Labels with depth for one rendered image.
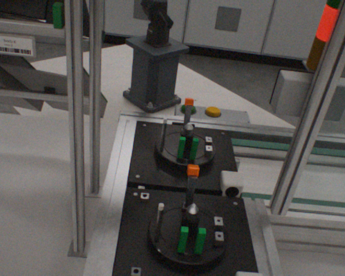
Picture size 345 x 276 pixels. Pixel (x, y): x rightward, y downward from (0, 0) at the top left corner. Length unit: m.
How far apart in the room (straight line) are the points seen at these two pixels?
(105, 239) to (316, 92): 0.44
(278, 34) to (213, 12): 0.67
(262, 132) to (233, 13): 2.92
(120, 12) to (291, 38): 1.69
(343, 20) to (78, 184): 0.49
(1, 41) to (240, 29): 3.50
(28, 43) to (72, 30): 0.06
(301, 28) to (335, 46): 3.44
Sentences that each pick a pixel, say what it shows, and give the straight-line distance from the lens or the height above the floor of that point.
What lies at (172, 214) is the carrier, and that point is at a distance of 0.72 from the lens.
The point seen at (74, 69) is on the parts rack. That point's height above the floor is 1.25.
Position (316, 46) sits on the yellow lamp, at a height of 1.30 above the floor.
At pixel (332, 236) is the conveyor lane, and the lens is 0.90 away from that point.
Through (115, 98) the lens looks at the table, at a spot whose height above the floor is 0.86.
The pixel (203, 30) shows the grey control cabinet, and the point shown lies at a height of 0.27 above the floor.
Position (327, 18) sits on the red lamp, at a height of 1.34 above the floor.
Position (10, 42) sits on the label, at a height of 1.28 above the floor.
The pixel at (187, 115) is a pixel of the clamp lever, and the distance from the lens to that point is 0.91.
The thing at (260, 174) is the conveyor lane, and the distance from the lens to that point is 0.98.
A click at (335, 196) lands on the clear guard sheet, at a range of 0.84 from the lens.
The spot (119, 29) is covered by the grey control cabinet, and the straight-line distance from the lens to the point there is 4.02.
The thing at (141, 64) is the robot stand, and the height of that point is 1.00.
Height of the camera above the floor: 1.50
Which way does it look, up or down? 34 degrees down
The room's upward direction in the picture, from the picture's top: 8 degrees clockwise
